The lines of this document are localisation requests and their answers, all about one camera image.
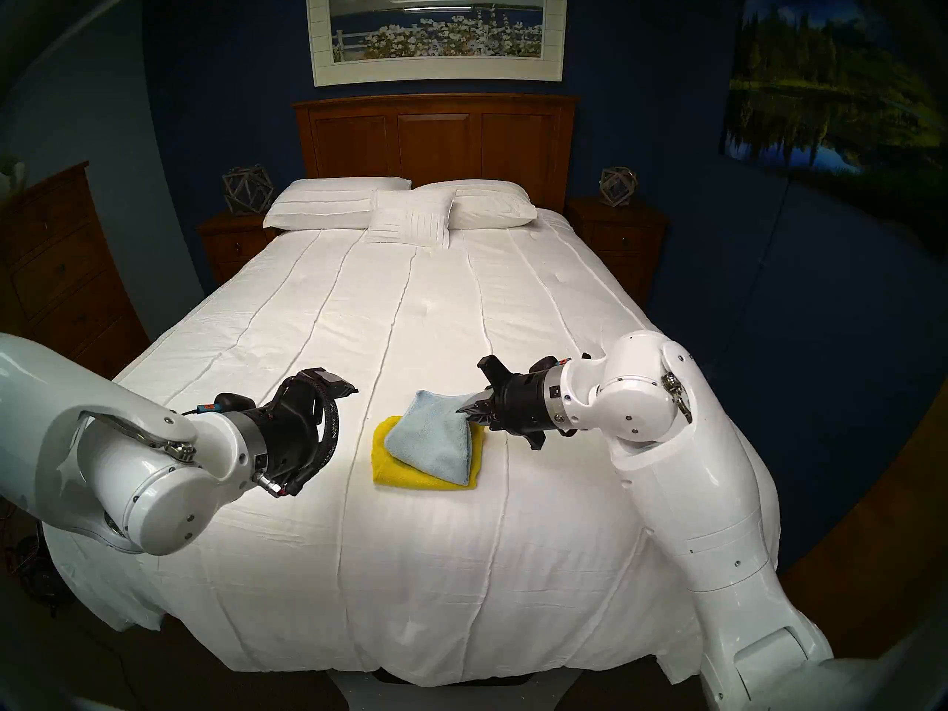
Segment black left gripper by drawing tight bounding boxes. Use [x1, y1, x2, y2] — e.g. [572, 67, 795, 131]
[250, 369, 359, 488]

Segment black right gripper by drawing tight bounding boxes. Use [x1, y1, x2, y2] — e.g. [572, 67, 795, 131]
[458, 355, 558, 451]

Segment light blue hand towel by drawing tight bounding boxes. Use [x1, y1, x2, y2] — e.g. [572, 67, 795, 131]
[384, 390, 475, 487]

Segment yellow microfiber hand towel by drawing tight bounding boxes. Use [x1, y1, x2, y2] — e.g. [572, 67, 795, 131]
[372, 415, 486, 490]

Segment white bed with comforter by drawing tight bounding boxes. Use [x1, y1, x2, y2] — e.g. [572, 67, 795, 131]
[37, 207, 778, 687]

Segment brown wooden nightstand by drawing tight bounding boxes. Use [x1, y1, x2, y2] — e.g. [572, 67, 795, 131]
[565, 197, 670, 307]
[198, 212, 278, 287]

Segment small white pleated pillow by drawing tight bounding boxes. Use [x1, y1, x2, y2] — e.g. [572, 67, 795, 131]
[363, 190, 455, 248]

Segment large white pillow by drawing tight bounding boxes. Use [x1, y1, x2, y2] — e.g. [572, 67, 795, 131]
[263, 177, 412, 231]
[413, 179, 538, 230]

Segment brown wooden headboard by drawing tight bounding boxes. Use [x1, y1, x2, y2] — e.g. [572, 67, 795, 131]
[292, 93, 578, 213]

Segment brown wooden dresser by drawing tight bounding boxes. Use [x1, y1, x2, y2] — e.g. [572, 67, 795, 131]
[0, 161, 151, 381]

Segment white framed flower picture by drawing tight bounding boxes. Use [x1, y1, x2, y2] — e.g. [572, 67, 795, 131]
[305, 0, 568, 87]

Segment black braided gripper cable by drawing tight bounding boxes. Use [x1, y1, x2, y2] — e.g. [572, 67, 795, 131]
[256, 371, 341, 499]

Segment grey geometric wire ornament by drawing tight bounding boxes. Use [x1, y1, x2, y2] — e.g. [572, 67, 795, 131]
[222, 166, 274, 216]
[598, 167, 638, 207]

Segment tangled floor cables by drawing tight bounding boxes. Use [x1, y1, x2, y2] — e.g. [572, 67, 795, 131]
[0, 495, 67, 614]

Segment forest lake wall poster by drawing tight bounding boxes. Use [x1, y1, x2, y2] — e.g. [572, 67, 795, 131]
[718, 0, 948, 229]

